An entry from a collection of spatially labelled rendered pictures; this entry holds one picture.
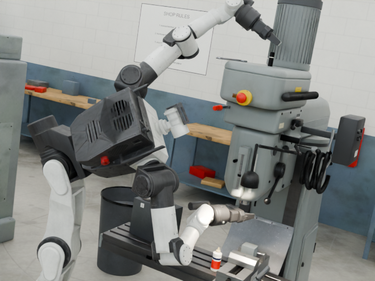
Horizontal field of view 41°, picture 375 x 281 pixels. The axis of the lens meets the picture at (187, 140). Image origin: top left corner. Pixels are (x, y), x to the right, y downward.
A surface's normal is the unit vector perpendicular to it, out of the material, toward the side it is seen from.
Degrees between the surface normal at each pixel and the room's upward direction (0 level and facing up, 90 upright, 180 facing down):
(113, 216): 94
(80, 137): 75
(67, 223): 90
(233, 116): 90
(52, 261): 90
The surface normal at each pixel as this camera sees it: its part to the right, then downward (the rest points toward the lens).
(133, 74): -0.06, -0.32
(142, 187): -0.68, 0.06
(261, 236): -0.35, -0.36
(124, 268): 0.27, 0.29
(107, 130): -0.57, -0.21
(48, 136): -0.16, 0.16
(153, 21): -0.47, 0.10
